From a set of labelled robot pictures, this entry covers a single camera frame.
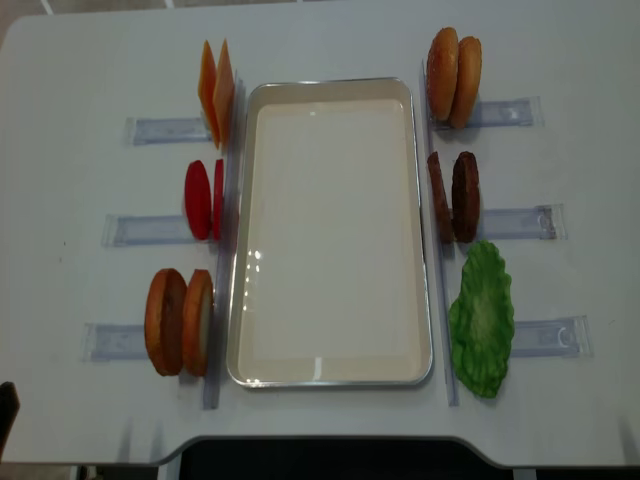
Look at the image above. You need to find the long clear strip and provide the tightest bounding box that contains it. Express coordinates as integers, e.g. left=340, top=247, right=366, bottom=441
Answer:
left=420, top=58, right=459, bottom=407
left=202, top=74, right=247, bottom=411

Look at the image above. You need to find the inner right bun slice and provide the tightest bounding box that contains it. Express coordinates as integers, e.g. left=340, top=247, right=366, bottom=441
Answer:
left=426, top=27, right=458, bottom=121

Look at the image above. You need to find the inner brown meat patty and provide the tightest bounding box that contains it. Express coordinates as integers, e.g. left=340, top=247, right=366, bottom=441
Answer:
left=427, top=151, right=454, bottom=244

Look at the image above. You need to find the clear cheese holder rail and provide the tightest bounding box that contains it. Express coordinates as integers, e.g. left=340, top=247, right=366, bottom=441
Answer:
left=124, top=117, right=212, bottom=146

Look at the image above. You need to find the outer red tomato slice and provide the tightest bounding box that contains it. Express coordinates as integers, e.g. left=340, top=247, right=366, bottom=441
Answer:
left=184, top=160, right=212, bottom=240

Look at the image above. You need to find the outer right bun slice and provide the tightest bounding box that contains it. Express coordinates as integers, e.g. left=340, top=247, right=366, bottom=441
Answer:
left=448, top=36, right=482, bottom=129

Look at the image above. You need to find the orange cheese slice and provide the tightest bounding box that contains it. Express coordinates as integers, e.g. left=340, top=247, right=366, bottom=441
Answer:
left=198, top=41, right=220, bottom=148
left=213, top=40, right=235, bottom=150

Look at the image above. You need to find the green lettuce leaf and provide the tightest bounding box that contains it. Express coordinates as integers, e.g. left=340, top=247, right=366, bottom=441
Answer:
left=449, top=240, right=515, bottom=399

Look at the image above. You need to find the outer orange cheese slice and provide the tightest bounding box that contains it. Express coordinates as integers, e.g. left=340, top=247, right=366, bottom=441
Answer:
left=198, top=41, right=220, bottom=148

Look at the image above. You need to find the outer brown meat patty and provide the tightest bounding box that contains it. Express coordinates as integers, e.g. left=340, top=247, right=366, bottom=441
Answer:
left=452, top=151, right=480, bottom=243

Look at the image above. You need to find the inner red tomato slice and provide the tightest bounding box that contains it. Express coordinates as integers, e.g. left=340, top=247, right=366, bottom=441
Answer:
left=212, top=159, right=224, bottom=241

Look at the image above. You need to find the inner orange cheese slice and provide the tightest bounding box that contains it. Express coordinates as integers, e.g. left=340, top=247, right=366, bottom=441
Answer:
left=213, top=40, right=235, bottom=150

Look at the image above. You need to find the long clear left strip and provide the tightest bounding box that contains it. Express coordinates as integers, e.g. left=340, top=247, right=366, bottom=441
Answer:
left=202, top=74, right=247, bottom=411

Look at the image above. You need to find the bread slice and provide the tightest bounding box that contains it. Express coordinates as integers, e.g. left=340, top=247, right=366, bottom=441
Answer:
left=182, top=269, right=213, bottom=377
left=144, top=268, right=186, bottom=376

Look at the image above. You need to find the brown meat patty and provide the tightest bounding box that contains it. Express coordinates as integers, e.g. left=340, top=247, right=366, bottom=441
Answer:
left=427, top=151, right=454, bottom=244
left=452, top=151, right=480, bottom=243

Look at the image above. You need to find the inner left bread slice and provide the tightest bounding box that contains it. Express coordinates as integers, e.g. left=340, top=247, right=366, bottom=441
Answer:
left=182, top=269, right=213, bottom=377

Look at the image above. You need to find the red tomato slice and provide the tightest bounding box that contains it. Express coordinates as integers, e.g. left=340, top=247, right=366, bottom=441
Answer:
left=212, top=159, right=224, bottom=241
left=184, top=160, right=212, bottom=240

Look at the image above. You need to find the bun slice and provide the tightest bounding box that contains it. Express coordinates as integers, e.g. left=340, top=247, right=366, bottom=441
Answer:
left=448, top=36, right=482, bottom=129
left=426, top=27, right=458, bottom=121

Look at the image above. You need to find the long clear right strip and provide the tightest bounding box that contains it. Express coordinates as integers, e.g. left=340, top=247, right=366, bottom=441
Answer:
left=420, top=58, right=459, bottom=407

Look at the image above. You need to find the white metal tray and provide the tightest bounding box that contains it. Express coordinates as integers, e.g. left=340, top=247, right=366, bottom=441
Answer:
left=226, top=77, right=433, bottom=389

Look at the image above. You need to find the outer left bread slice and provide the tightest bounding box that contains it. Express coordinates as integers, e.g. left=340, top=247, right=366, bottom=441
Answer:
left=144, top=268, right=186, bottom=376

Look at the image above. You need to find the dark object at table edge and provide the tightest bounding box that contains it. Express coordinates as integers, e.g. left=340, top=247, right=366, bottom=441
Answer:
left=0, top=381, right=20, bottom=454

